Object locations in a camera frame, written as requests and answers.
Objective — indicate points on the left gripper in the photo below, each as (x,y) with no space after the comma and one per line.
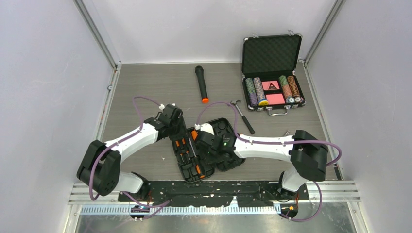
(182,132)

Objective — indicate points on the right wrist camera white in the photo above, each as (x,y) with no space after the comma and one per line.
(205,127)

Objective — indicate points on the black tool kit case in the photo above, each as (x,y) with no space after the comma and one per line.
(199,155)

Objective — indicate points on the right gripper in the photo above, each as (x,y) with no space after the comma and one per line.
(205,157)

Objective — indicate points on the claw hammer black handle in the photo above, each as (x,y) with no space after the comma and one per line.
(245,120)

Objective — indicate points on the thin orange black screwdriver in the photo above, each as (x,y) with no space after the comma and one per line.
(186,150)

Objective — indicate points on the orange handled screwdriver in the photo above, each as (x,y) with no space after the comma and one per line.
(193,136)

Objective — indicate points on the open poker chip case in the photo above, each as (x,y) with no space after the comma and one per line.
(268,73)

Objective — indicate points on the black microphone orange end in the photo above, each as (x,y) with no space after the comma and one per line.
(199,71)

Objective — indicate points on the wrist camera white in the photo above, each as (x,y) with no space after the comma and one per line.
(205,127)
(162,106)

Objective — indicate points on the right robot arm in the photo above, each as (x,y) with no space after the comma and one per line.
(307,155)

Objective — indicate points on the small orange black screwdriver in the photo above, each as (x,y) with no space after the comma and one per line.
(179,152)

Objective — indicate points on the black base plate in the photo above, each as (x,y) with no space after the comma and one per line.
(215,193)

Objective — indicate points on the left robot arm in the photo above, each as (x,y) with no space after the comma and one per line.
(100,167)

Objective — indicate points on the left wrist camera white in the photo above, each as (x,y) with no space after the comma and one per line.
(162,106)

